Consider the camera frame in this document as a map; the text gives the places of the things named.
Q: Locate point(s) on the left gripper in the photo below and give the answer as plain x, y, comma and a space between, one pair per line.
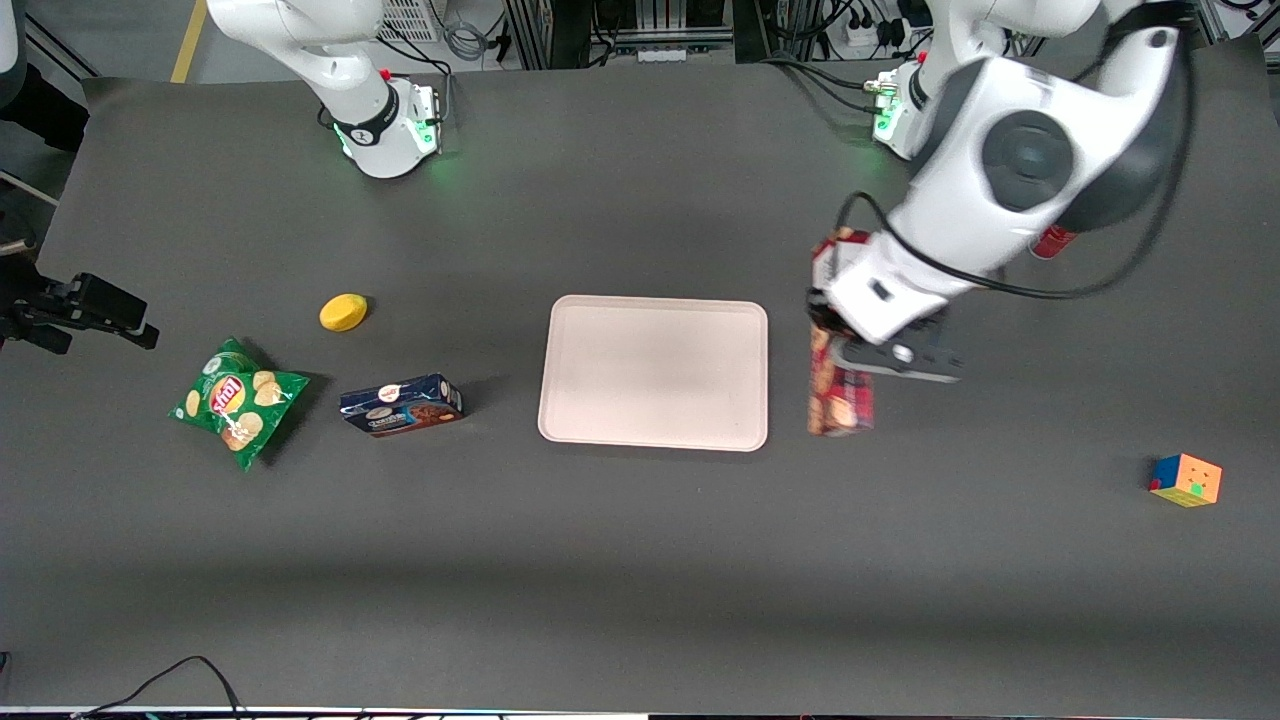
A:
822, 310

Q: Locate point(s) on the white rectangular plastic tray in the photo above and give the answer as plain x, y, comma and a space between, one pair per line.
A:
652, 372

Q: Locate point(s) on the green Lays chips bag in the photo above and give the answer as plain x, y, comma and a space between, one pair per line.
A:
235, 405

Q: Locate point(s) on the yellow lemon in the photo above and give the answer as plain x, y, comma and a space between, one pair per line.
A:
343, 312

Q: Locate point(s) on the dark blue cookie box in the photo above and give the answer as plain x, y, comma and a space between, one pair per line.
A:
400, 408

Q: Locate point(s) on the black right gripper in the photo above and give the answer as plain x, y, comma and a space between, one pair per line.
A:
62, 302

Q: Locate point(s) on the colourful Rubik's cube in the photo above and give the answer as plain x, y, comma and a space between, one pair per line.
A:
1186, 481

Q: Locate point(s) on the red can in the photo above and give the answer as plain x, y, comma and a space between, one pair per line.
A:
1052, 243

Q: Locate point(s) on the white power strip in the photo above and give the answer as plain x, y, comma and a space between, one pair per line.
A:
872, 33

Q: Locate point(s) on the red cookie box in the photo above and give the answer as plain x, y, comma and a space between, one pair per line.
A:
840, 405

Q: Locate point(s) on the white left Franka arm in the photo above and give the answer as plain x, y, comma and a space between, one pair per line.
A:
1030, 150

